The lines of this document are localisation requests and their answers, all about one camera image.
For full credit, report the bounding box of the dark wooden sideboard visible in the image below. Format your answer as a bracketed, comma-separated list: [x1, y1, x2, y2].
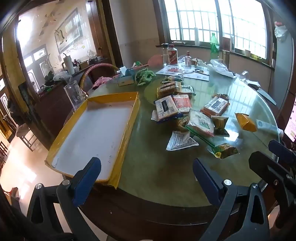
[32, 57, 117, 149]

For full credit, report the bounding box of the metal cleaver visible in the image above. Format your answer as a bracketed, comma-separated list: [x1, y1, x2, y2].
[248, 80, 277, 106]

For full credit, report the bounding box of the yellow-edged cardboard tray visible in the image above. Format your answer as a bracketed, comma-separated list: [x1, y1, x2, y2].
[45, 91, 141, 189]

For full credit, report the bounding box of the wooden chair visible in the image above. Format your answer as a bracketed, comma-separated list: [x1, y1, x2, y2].
[16, 123, 39, 152]

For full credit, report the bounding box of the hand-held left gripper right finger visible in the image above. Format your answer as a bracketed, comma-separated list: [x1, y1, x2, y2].
[193, 158, 270, 241]

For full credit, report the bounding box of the white tube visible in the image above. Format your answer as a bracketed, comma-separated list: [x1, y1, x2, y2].
[255, 119, 284, 138]

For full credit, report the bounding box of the clear glass tumbler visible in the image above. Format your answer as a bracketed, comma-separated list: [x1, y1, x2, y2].
[63, 80, 88, 110]

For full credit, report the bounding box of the framed wall painting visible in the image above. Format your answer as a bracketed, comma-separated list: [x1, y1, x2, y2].
[54, 8, 84, 54]

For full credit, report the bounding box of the yellow snack packet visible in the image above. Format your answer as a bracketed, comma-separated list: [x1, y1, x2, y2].
[235, 112, 258, 133]

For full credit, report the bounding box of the blue white snack packet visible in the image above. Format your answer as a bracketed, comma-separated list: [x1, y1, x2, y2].
[151, 95, 180, 123]

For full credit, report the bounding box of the red white snack packet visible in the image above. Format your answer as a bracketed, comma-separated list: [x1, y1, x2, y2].
[173, 94, 192, 114]

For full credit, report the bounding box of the teal tissue box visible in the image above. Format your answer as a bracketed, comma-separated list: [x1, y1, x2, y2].
[116, 66, 136, 87]

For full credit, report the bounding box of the pink cloth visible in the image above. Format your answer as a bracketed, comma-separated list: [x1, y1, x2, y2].
[92, 76, 112, 90]

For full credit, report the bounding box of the green-edged cracker packet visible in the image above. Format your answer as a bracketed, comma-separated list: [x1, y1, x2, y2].
[185, 110, 216, 148]

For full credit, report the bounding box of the white printed flat packet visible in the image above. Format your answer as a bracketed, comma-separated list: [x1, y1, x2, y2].
[166, 130, 199, 152]

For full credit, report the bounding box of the brown snack packet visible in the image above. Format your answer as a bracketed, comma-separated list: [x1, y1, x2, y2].
[157, 81, 182, 98]

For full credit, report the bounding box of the white red-label liquor bottle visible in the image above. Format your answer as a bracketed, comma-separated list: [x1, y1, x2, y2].
[167, 44, 178, 65]

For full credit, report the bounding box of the white plastic bag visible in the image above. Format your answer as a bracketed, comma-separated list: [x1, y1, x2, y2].
[206, 59, 237, 78]

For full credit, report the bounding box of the yellow green small packet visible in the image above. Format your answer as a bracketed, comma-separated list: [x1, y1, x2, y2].
[206, 143, 238, 159]

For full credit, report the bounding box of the green plastic bottle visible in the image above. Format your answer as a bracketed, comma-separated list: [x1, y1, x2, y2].
[210, 33, 220, 60]

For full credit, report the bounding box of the pink hand fan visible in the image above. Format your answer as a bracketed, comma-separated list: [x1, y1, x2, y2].
[147, 54, 164, 67]

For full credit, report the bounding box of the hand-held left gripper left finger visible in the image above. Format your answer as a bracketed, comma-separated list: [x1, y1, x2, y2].
[26, 157, 102, 241]

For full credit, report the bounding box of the printed paper leaflet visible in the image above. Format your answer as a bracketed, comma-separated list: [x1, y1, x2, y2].
[155, 65, 210, 82]

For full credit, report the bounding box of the green cloth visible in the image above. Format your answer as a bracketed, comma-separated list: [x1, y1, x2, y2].
[135, 68, 157, 87]

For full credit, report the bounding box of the white tumbler with handle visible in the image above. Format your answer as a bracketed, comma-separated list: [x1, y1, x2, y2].
[61, 54, 75, 75]

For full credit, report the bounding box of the barred window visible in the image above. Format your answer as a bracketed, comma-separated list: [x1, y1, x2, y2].
[163, 0, 272, 66]

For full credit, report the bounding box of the orange white-label snack packet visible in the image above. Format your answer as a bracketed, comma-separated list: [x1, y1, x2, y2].
[200, 95, 230, 117]

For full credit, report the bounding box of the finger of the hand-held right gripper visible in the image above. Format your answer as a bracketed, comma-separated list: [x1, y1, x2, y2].
[248, 151, 296, 230]
[268, 140, 296, 164]

